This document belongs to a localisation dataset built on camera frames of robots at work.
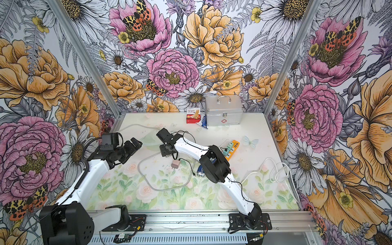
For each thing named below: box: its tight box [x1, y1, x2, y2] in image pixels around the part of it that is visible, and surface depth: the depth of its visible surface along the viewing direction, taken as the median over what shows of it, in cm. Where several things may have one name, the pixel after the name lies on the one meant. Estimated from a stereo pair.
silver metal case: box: [204, 94, 244, 127], surface depth 112 cm
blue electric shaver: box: [197, 164, 206, 178], surface depth 90 cm
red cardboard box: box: [186, 107, 201, 125], surface depth 118 cm
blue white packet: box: [196, 114, 208, 130], surface depth 114 cm
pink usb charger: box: [170, 159, 181, 170], surface depth 94 cm
